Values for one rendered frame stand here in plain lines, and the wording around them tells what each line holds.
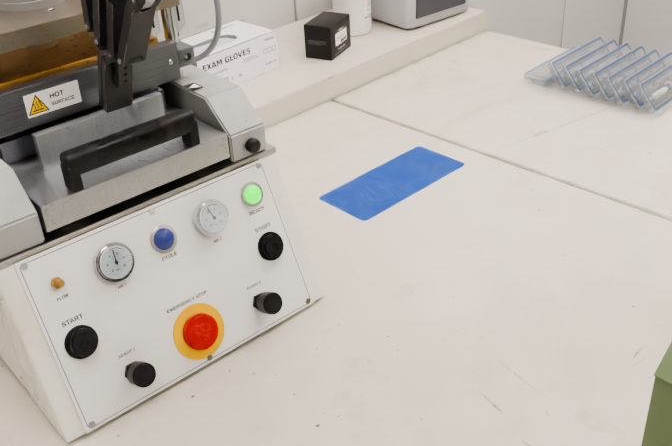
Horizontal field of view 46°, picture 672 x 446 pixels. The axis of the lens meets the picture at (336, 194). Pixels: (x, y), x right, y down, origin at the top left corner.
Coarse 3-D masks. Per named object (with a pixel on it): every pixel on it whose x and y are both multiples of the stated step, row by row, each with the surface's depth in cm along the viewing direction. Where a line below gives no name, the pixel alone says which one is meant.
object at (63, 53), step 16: (80, 32) 95; (32, 48) 90; (48, 48) 90; (64, 48) 90; (80, 48) 90; (96, 48) 90; (0, 64) 87; (16, 64) 86; (32, 64) 86; (48, 64) 86; (64, 64) 86; (80, 64) 87; (0, 80) 82; (16, 80) 83
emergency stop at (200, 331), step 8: (192, 320) 87; (200, 320) 87; (208, 320) 88; (184, 328) 86; (192, 328) 86; (200, 328) 87; (208, 328) 88; (216, 328) 88; (184, 336) 86; (192, 336) 86; (200, 336) 87; (208, 336) 87; (216, 336) 88; (192, 344) 86; (200, 344) 87; (208, 344) 87
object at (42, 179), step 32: (160, 96) 90; (64, 128) 84; (96, 128) 86; (32, 160) 86; (128, 160) 85; (160, 160) 85; (192, 160) 88; (32, 192) 80; (64, 192) 80; (96, 192) 81; (128, 192) 83; (64, 224) 80
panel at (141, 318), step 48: (192, 192) 88; (240, 192) 92; (96, 240) 82; (144, 240) 85; (192, 240) 88; (240, 240) 91; (288, 240) 95; (48, 288) 79; (96, 288) 82; (144, 288) 85; (192, 288) 88; (240, 288) 91; (288, 288) 95; (48, 336) 79; (96, 336) 81; (144, 336) 84; (240, 336) 91; (96, 384) 81
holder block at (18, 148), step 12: (132, 96) 94; (96, 108) 91; (60, 120) 89; (24, 132) 86; (0, 144) 84; (12, 144) 85; (24, 144) 86; (0, 156) 85; (12, 156) 85; (24, 156) 86
